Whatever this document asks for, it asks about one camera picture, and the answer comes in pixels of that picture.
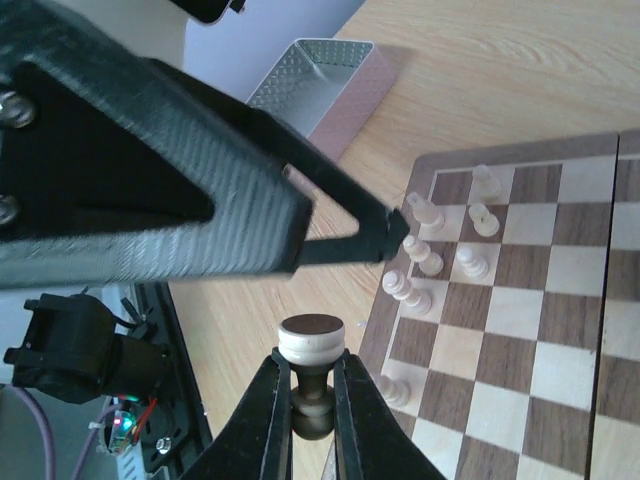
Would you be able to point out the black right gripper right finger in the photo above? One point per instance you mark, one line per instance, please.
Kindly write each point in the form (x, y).
(369, 443)

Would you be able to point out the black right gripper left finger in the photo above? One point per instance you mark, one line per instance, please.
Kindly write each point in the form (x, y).
(256, 442)

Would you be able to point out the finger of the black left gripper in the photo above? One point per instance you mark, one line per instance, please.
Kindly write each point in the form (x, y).
(349, 223)
(122, 176)

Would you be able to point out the cream pawn felt base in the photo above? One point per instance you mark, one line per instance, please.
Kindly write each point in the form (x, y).
(311, 344)

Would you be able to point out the cream piece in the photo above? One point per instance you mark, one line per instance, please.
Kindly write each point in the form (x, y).
(487, 185)

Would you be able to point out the cream piece board corner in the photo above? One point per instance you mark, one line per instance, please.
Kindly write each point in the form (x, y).
(425, 212)

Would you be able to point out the cream pawn lower board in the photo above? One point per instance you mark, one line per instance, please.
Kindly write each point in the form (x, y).
(396, 393)

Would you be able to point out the wooden chess board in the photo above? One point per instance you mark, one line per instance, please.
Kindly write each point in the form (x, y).
(531, 372)

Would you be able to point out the cream pawn near knight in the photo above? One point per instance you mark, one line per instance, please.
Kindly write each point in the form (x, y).
(473, 264)

